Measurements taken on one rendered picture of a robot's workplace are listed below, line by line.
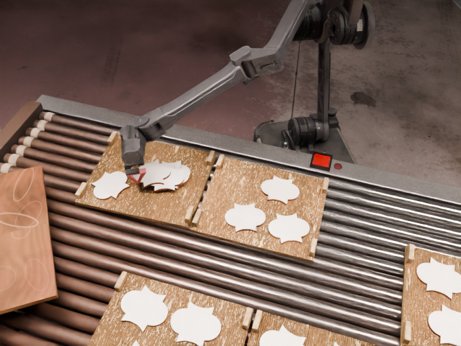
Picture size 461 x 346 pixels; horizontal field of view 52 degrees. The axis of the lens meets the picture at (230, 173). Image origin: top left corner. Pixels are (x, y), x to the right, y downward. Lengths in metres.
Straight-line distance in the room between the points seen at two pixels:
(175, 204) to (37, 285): 0.51
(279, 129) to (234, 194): 1.32
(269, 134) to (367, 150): 0.73
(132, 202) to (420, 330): 0.99
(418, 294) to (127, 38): 3.24
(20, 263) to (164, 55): 2.72
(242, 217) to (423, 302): 0.61
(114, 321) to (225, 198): 0.55
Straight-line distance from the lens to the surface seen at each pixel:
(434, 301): 1.58
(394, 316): 1.54
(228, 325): 1.41
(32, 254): 1.49
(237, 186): 1.68
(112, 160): 1.80
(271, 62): 1.51
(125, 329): 1.43
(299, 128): 2.71
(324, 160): 1.82
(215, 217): 1.60
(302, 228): 1.58
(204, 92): 1.51
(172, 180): 1.67
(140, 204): 1.65
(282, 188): 1.68
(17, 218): 1.59
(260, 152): 1.83
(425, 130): 3.56
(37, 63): 4.06
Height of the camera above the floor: 2.23
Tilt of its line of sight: 49 degrees down
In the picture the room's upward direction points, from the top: 2 degrees clockwise
